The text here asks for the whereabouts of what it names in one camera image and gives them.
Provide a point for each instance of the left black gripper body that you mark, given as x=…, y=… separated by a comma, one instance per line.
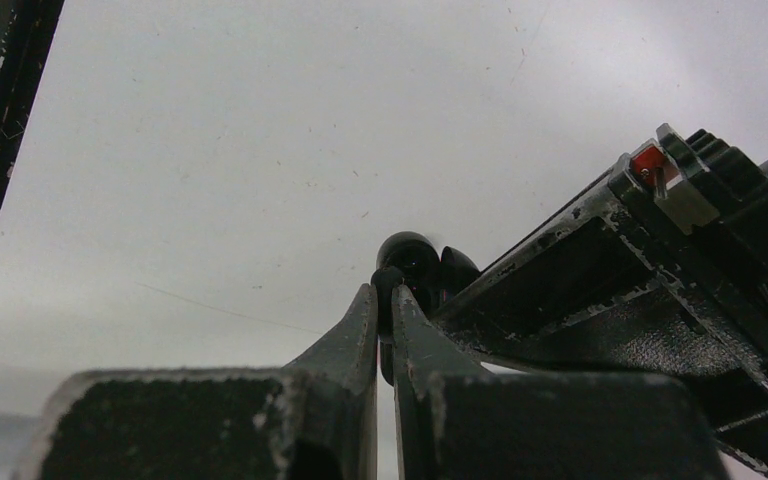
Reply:
x=694, y=210

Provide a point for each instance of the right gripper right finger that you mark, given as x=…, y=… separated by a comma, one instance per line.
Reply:
x=458, y=420

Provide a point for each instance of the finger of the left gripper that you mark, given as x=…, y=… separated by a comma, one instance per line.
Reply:
x=611, y=283

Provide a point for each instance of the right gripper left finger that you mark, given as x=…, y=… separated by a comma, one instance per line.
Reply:
x=314, y=418

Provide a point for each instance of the black earbud charging case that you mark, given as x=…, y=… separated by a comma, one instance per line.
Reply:
x=432, y=277

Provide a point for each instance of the black earbud pair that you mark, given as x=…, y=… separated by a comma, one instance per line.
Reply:
x=386, y=280

